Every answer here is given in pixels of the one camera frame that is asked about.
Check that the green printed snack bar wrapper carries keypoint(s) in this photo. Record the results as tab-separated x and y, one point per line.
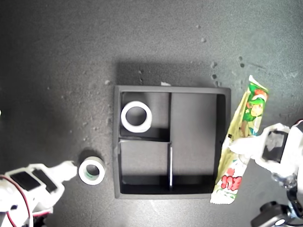
253	111

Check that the white tape roll green core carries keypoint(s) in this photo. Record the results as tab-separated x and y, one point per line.
92	181

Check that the black tray with wells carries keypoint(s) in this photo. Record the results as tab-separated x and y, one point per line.
194	132

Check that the small white paper scrap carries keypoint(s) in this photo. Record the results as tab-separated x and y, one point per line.
165	83

